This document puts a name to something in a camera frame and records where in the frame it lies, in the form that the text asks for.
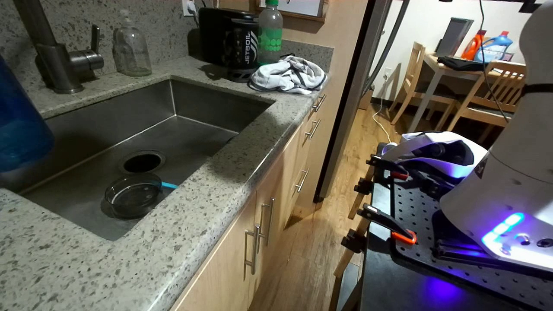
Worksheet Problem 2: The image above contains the wooden slat chair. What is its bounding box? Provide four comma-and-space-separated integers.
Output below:
390, 40, 428, 128
447, 59, 529, 135

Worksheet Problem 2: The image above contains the wooden dining table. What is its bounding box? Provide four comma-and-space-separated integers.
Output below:
408, 50, 529, 135

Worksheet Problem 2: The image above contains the black pouch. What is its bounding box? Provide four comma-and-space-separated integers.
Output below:
437, 55, 491, 72

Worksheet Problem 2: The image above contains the stainless steel sink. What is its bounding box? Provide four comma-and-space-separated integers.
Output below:
0, 76, 276, 243

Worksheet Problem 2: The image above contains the black orange bar clamp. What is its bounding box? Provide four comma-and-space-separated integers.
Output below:
352, 154, 416, 197
356, 204, 420, 247

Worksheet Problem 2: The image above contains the grey laptop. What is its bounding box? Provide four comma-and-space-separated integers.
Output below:
434, 15, 475, 59

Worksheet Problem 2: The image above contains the white floor cable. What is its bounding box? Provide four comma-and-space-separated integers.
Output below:
370, 109, 403, 143

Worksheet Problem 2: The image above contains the blue cleaner bottle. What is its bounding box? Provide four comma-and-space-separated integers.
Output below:
480, 29, 515, 64

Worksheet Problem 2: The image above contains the grey metal faucet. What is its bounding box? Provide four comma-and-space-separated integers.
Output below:
12, 0, 107, 95

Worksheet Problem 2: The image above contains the vertical metal cabinet handle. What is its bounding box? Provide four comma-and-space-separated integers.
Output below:
257, 197, 276, 249
242, 226, 261, 280

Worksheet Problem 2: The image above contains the clear glass soap bottle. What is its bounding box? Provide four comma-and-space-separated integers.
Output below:
111, 9, 154, 78

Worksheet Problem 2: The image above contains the wood framed white board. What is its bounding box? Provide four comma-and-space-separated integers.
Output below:
249, 0, 330, 24

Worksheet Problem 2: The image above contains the white wall outlet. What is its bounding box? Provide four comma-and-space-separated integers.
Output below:
180, 0, 200, 19

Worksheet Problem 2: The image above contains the white striped dish towel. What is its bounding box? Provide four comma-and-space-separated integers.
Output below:
247, 53, 328, 97

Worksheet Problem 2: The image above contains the metal drawer handle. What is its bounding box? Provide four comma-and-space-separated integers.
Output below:
292, 169, 309, 195
309, 93, 327, 114
301, 123, 318, 145

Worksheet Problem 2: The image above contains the black robot stand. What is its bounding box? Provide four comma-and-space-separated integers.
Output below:
356, 247, 543, 311

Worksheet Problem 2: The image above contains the round metal sink strainer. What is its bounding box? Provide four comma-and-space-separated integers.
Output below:
100, 173, 164, 221

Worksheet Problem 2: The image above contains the white VR headset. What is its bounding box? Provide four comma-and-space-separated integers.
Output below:
377, 129, 491, 195

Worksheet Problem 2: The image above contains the perforated metal mount plate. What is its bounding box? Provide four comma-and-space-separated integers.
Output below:
368, 174, 553, 311

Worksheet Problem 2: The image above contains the blue plastic water bottle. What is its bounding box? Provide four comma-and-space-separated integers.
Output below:
0, 53, 57, 174

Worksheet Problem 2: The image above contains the green plastic bottle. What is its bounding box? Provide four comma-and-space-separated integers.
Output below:
256, 0, 285, 64

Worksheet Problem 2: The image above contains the orange detergent bottle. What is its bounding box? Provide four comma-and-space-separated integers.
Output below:
460, 28, 489, 62

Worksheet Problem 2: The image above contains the wooden kitchen cabinet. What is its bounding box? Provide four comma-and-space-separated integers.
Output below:
169, 85, 342, 311

